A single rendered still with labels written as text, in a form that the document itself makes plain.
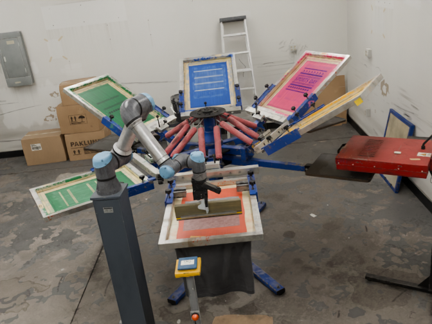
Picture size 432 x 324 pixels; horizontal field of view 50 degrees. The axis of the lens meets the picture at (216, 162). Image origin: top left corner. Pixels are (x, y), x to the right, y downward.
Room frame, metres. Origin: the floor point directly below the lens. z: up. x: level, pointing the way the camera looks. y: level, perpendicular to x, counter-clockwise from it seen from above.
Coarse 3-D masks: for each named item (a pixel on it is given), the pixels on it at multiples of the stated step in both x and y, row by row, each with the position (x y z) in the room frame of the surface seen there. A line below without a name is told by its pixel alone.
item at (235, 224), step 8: (224, 192) 2.83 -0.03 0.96; (232, 192) 2.81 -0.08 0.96; (240, 192) 2.80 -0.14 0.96; (224, 216) 2.49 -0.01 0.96; (232, 216) 2.48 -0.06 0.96; (240, 216) 2.47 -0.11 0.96; (216, 224) 2.40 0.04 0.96; (224, 224) 2.39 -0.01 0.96; (232, 224) 2.38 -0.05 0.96; (240, 224) 2.37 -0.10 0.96; (216, 232) 2.32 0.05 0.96; (224, 232) 2.30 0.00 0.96; (232, 232) 2.29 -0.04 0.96; (240, 232) 2.28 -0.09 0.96
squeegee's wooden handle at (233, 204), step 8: (224, 200) 2.34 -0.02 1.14; (232, 200) 2.33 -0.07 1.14; (240, 200) 2.32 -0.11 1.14; (176, 208) 2.34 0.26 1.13; (184, 208) 2.33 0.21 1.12; (192, 208) 2.33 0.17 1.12; (216, 208) 2.33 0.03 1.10; (224, 208) 2.32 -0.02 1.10; (232, 208) 2.32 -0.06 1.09; (240, 208) 2.32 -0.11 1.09; (176, 216) 2.34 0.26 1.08
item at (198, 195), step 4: (192, 180) 2.35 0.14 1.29; (204, 180) 2.32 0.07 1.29; (192, 184) 2.34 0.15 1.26; (196, 184) 2.33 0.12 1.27; (200, 184) 2.33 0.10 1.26; (196, 188) 2.33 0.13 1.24; (200, 188) 2.33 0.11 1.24; (204, 188) 2.33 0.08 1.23; (196, 192) 2.31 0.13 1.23; (200, 192) 2.31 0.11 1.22; (204, 192) 2.31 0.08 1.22; (196, 196) 2.31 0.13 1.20; (200, 196) 2.31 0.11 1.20; (204, 196) 2.31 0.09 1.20
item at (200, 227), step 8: (192, 192) 2.89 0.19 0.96; (208, 192) 2.86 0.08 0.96; (184, 200) 2.78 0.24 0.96; (192, 200) 2.77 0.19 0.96; (184, 224) 2.45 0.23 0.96; (192, 224) 2.44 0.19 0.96; (200, 224) 2.43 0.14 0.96; (208, 224) 2.42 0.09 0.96; (184, 232) 2.36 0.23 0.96; (192, 232) 2.35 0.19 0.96; (200, 232) 2.34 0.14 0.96; (208, 232) 2.33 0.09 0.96
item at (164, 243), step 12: (216, 180) 2.97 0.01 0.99; (228, 180) 2.94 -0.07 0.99; (240, 180) 2.93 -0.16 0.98; (168, 204) 2.68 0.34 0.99; (252, 204) 2.53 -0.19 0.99; (168, 216) 2.52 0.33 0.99; (168, 228) 2.40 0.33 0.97; (168, 240) 2.23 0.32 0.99; (180, 240) 2.21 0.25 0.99; (192, 240) 2.20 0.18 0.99; (204, 240) 2.19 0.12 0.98; (216, 240) 2.19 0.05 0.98; (228, 240) 2.19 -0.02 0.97; (240, 240) 2.18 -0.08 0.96; (252, 240) 2.18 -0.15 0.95
